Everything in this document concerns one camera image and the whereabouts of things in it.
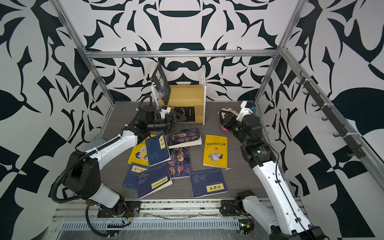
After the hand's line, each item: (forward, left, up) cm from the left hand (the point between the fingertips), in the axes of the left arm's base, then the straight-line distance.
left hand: (185, 120), depth 76 cm
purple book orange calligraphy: (+4, +1, -23) cm, 24 cm away
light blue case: (+4, +59, -27) cm, 65 cm away
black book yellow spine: (+24, -2, -22) cm, 33 cm away
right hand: (-3, -16, +10) cm, 19 cm away
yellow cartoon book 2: (-6, +28, -25) cm, 39 cm away
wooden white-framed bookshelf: (+18, -1, -5) cm, 19 cm away
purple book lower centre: (-10, +5, -26) cm, 28 cm away
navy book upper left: (-3, +18, -25) cm, 31 cm away
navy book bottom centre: (-21, +18, -25) cm, 37 cm away
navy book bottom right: (-23, -11, -26) cm, 36 cm away
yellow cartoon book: (-6, -17, -26) cm, 32 cm away
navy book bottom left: (-15, +29, -25) cm, 42 cm away
